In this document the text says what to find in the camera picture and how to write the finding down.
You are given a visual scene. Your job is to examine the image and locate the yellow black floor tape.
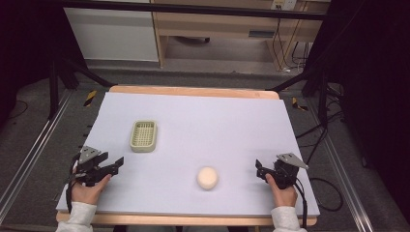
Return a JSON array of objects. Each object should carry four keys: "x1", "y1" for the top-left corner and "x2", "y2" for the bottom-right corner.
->
[
  {"x1": 82, "y1": 89, "x2": 98, "y2": 108},
  {"x1": 291, "y1": 97, "x2": 309, "y2": 113}
]

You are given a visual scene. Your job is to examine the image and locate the light wooden desk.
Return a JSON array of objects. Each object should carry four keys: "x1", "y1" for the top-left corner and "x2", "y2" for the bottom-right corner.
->
[{"x1": 150, "y1": 0, "x2": 331, "y2": 72}]

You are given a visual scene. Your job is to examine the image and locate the black metal stand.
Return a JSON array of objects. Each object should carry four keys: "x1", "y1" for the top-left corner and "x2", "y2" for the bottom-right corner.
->
[
  {"x1": 266, "y1": 69, "x2": 331, "y2": 128},
  {"x1": 47, "y1": 56, "x2": 116, "y2": 121}
]

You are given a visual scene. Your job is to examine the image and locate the white cabinet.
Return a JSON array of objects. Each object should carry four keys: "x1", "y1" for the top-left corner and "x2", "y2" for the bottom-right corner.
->
[{"x1": 63, "y1": 7, "x2": 160, "y2": 63}]

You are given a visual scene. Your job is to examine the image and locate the person's right hand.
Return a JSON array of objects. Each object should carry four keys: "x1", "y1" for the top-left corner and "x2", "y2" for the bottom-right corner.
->
[{"x1": 265, "y1": 173, "x2": 299, "y2": 209}]

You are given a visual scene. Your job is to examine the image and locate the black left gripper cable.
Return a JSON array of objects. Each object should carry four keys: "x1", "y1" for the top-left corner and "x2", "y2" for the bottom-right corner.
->
[{"x1": 65, "y1": 154, "x2": 82, "y2": 215}]

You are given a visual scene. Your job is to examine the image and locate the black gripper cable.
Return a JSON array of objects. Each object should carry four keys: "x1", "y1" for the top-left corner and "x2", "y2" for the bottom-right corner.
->
[
  {"x1": 293, "y1": 179, "x2": 309, "y2": 230},
  {"x1": 65, "y1": 154, "x2": 82, "y2": 215}
]

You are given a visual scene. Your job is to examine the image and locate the cream round soap bar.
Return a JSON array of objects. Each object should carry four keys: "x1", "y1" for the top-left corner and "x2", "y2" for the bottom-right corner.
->
[{"x1": 195, "y1": 165, "x2": 220, "y2": 191}]

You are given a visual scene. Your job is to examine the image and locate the metal floor rail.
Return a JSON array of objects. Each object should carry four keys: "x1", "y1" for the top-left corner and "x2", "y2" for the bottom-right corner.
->
[
  {"x1": 0, "y1": 89, "x2": 74, "y2": 224},
  {"x1": 307, "y1": 96, "x2": 376, "y2": 232}
]

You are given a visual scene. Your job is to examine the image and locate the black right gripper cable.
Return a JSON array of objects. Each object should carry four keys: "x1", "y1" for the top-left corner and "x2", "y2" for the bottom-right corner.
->
[{"x1": 293, "y1": 179, "x2": 309, "y2": 230}]

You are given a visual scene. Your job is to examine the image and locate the white table cover sheet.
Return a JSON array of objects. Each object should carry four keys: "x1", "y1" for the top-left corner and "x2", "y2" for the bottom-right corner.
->
[{"x1": 55, "y1": 92, "x2": 321, "y2": 218}]

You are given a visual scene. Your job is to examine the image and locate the person's left hand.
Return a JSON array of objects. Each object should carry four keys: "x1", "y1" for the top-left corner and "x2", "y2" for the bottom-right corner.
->
[{"x1": 71, "y1": 173, "x2": 113, "y2": 206}]

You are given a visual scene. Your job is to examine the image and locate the green soap dish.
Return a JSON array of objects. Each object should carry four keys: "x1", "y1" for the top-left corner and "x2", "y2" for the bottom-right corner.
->
[{"x1": 129, "y1": 120, "x2": 159, "y2": 154}]

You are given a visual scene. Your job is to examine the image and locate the black looped floor cable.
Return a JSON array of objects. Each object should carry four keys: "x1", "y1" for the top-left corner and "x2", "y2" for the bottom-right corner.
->
[{"x1": 308, "y1": 177, "x2": 344, "y2": 213}]

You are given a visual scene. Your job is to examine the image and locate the white power strip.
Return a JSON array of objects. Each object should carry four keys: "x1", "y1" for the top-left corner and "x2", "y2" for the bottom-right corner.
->
[{"x1": 271, "y1": 0, "x2": 297, "y2": 12}]

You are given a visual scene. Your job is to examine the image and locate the black horizontal frame bar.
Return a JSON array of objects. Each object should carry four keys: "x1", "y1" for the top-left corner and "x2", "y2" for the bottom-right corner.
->
[{"x1": 59, "y1": 0, "x2": 327, "y2": 21}]

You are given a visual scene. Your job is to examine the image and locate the wooden table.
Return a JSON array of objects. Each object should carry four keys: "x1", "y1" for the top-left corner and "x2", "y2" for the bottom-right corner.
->
[{"x1": 55, "y1": 84, "x2": 319, "y2": 227}]

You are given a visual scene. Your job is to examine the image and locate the black hanging desk cables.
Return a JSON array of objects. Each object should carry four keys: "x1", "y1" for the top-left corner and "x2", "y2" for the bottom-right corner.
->
[{"x1": 271, "y1": 17, "x2": 311, "y2": 73}]

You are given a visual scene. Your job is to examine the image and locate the dark curtain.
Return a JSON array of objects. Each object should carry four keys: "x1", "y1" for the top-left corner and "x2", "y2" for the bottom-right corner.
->
[
  {"x1": 0, "y1": 0, "x2": 88, "y2": 127},
  {"x1": 304, "y1": 0, "x2": 410, "y2": 224}
]

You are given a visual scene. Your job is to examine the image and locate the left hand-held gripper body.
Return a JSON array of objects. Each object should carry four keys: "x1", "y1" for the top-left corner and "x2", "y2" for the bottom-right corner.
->
[{"x1": 73, "y1": 145, "x2": 103, "y2": 188}]

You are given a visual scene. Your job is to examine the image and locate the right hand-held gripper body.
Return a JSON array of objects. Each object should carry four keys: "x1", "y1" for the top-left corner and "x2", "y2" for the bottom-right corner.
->
[{"x1": 271, "y1": 152, "x2": 309, "y2": 190}]

